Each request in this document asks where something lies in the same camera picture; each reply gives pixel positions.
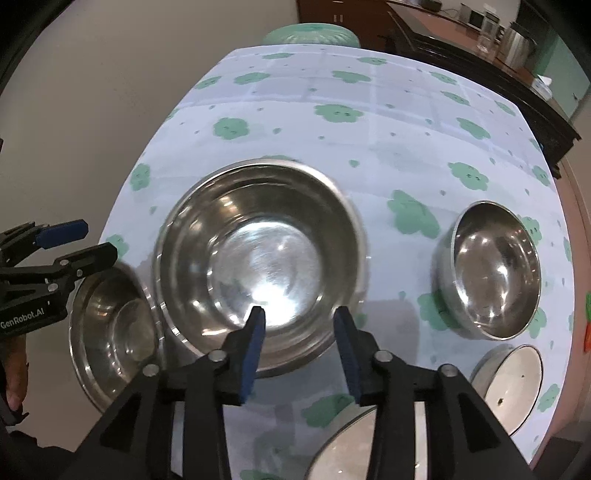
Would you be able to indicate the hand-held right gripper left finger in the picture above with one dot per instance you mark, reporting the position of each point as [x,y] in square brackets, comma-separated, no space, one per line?
[251,355]

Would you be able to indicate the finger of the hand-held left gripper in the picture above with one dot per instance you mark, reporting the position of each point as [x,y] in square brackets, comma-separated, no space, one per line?
[62,233]
[90,259]

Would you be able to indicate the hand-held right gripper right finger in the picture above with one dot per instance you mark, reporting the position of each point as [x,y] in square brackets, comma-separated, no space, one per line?
[349,360]

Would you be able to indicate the medium steel bowl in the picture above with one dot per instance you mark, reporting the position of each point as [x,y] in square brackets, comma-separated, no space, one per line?
[115,332]

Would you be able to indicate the large steel bowl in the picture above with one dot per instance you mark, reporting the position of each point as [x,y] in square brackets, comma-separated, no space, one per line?
[258,240]

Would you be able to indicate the small steel bowl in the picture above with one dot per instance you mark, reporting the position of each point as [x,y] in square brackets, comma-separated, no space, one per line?
[494,272]

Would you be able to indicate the person's left hand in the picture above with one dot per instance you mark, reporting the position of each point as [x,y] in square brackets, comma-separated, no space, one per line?
[16,369]

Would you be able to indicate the person's dark clothing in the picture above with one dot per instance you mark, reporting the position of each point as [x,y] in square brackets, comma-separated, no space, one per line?
[32,457]

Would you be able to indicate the green flower printed tablecloth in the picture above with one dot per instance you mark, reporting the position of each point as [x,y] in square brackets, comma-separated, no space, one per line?
[369,138]

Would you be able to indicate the orange and green carrot toy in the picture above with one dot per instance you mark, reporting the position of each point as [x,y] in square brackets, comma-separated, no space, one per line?
[588,337]

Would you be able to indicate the green round stool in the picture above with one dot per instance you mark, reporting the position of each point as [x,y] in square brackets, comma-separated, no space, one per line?
[311,34]

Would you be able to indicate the dark wooden sideboard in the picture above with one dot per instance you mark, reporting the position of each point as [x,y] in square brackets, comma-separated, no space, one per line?
[461,50]

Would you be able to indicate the white tissue box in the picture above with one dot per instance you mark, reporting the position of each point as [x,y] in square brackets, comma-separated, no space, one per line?
[544,86]

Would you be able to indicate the brown wooden cabinet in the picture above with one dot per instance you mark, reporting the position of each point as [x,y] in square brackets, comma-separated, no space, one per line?
[339,18]

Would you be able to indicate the clear glass cup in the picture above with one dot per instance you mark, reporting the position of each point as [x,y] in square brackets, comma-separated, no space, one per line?
[485,41]

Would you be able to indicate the steel kettle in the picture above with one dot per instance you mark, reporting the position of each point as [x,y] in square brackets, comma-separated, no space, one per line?
[515,44]

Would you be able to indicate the white small appliance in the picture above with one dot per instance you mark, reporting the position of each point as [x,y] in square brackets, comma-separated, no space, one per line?
[475,18]

